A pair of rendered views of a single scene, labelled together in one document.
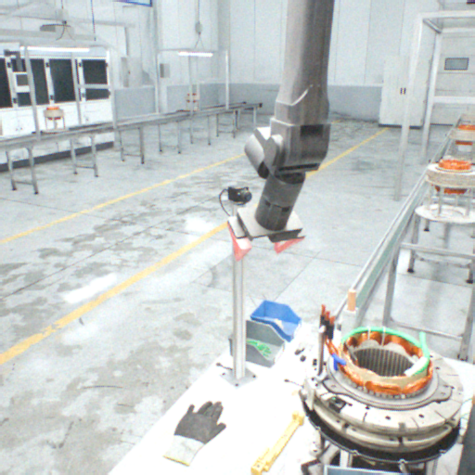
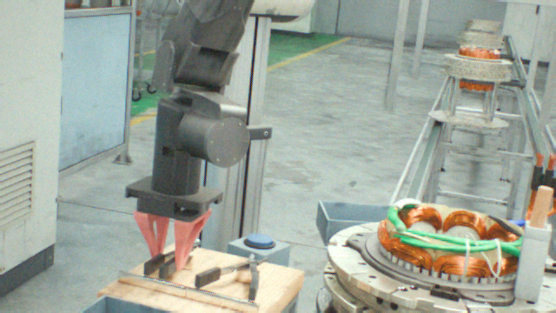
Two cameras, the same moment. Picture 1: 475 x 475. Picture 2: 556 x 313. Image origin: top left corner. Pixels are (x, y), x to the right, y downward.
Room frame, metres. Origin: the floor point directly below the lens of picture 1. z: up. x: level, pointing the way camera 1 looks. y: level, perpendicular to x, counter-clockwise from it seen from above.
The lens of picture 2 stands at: (1.72, -0.78, 1.45)
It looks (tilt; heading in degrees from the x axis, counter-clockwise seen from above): 14 degrees down; 165
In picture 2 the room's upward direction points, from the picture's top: 6 degrees clockwise
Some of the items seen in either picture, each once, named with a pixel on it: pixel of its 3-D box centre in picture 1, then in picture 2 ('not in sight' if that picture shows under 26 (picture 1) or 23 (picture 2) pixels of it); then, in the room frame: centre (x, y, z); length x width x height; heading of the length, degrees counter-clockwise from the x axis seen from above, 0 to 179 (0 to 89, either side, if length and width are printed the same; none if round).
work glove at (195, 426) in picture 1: (197, 426); not in sight; (0.97, 0.11, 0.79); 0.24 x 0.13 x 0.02; 153
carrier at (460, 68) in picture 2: not in sight; (473, 89); (-1.87, 1.08, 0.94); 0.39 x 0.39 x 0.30
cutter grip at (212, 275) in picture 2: not in sight; (208, 276); (0.84, -0.63, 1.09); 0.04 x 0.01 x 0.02; 133
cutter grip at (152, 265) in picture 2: not in sight; (154, 263); (0.80, -0.69, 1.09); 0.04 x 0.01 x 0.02; 147
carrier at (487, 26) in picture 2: not in sight; (480, 36); (-5.58, 3.01, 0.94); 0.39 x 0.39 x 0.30
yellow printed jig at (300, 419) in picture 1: (279, 441); not in sight; (0.91, -0.10, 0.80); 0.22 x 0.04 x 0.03; 146
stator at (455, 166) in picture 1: (453, 176); not in sight; (2.83, -1.36, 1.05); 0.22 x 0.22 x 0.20
